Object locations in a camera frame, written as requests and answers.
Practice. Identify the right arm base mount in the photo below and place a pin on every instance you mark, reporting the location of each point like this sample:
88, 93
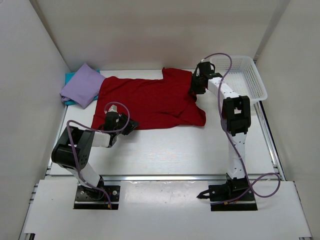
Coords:
233, 195

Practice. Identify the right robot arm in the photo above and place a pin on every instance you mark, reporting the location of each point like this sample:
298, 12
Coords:
235, 116

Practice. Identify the purple t-shirt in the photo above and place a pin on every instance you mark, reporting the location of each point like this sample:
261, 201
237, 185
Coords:
82, 86

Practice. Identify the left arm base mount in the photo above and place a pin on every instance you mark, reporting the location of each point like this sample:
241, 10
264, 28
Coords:
91, 199

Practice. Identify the teal t-shirt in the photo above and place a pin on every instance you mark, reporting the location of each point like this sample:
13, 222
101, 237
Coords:
68, 87

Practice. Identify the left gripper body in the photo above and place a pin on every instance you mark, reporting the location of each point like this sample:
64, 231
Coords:
123, 120

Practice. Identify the red t-shirt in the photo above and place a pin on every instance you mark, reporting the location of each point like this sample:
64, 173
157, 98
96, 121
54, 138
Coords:
153, 103

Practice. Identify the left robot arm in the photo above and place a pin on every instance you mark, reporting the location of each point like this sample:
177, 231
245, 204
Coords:
74, 146

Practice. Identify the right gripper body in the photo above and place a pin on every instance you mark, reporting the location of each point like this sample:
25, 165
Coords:
202, 89

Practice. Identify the white plastic basket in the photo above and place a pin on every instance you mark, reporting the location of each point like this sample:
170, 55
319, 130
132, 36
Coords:
242, 76

